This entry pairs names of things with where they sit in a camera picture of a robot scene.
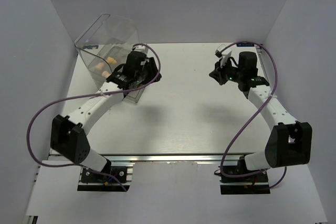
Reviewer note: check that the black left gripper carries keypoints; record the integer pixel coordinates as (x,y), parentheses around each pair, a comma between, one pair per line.
(151,65)

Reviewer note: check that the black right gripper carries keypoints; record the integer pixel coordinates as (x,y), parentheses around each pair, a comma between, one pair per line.
(217,75)

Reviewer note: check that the beige teardrop makeup sponge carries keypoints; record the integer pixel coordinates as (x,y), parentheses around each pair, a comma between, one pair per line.
(106,74)

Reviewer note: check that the beige gourd makeup sponge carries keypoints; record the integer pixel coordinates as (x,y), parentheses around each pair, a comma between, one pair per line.
(100,66)

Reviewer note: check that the clear acrylic makeup organizer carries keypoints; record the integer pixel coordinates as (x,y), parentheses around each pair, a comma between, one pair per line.
(107,36)

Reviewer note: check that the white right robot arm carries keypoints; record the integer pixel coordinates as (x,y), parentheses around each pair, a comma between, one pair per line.
(289,143)

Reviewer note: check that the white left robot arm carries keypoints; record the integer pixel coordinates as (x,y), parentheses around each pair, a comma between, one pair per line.
(69,133)

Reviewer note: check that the blue table label sticker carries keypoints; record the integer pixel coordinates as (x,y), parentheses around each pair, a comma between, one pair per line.
(245,44)

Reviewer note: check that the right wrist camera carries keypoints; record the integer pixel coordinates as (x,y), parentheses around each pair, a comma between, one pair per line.
(223,53)

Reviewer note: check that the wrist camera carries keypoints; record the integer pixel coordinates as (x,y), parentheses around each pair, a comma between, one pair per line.
(142,49)
(223,53)

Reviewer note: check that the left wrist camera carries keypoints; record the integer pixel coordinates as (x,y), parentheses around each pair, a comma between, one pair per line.
(142,49)

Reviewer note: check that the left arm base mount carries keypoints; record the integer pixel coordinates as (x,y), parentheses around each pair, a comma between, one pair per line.
(93,182)

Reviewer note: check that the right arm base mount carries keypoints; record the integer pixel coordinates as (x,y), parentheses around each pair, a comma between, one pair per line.
(253,185)

